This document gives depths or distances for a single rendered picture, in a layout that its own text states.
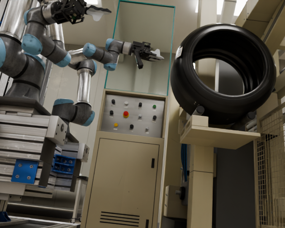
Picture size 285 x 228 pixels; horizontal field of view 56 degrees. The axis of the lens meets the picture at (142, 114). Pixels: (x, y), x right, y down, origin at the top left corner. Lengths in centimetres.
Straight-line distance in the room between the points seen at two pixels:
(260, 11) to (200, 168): 108
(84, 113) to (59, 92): 427
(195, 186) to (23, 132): 109
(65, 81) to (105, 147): 405
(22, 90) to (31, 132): 19
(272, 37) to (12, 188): 173
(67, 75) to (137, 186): 437
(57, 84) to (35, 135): 498
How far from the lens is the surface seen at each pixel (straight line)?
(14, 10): 131
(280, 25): 196
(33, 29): 115
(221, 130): 149
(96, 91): 581
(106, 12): 109
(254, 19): 206
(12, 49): 121
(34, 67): 126
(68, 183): 157
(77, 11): 106
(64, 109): 169
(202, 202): 179
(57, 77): 616
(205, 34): 167
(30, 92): 123
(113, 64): 165
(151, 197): 209
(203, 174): 180
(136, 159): 211
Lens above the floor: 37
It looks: 19 degrees up
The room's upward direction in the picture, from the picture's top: 7 degrees clockwise
